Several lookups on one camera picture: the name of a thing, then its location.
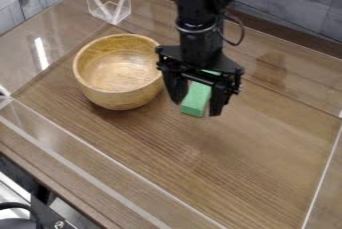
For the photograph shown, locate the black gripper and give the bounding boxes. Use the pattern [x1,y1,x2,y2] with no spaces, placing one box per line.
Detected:
[154,28,244,117]

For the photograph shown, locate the green rectangular block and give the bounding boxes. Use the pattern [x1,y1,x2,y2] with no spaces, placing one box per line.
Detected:
[180,80,210,117]

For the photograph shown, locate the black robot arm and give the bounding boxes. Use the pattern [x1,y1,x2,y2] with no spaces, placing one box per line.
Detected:
[154,0,244,116]

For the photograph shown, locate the wooden bowl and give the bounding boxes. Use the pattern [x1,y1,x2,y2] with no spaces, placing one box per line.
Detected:
[72,34,162,110]

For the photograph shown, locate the clear acrylic corner bracket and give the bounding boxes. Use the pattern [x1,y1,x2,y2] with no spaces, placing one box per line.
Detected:
[85,0,130,25]

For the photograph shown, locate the black metal table bracket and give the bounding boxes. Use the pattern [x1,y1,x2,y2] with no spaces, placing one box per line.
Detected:
[30,186,66,229]

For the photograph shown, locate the black cable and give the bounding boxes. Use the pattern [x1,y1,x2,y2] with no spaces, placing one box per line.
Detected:
[0,201,34,221]

